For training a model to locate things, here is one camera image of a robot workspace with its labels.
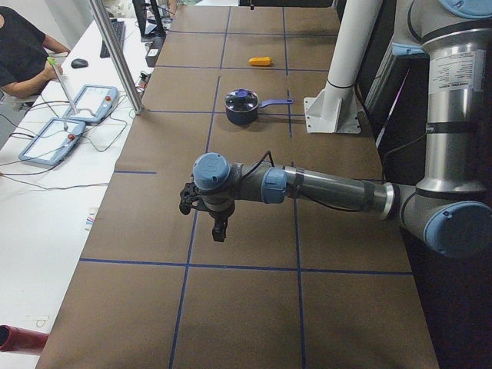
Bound blue teach pendant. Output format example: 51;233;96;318
62;85;118;125
18;118;86;166

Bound aluminium frame post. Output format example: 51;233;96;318
88;0;144;115

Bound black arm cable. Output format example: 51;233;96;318
245;150;385;212

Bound black monitor stand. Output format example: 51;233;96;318
132;0;167;68

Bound yellow corn cob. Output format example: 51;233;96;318
248;56;273;67

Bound dark blue saucepan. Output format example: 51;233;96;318
224;88;294;125

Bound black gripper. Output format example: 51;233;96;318
179;182;235;242

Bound black computer mouse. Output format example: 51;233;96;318
71;58;88;69

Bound black keyboard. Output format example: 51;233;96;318
99;19;126;58

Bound person in black shirt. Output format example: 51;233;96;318
1;6;70;99

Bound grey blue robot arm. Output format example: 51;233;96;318
179;1;491;258

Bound glass pot lid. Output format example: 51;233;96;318
224;88;258;112

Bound red cylinder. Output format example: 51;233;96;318
1;325;49;355

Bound far blue teach pendant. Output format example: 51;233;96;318
62;85;118;125

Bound near blue teach pendant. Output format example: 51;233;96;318
18;118;86;166

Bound white mounting post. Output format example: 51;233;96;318
304;0;383;134

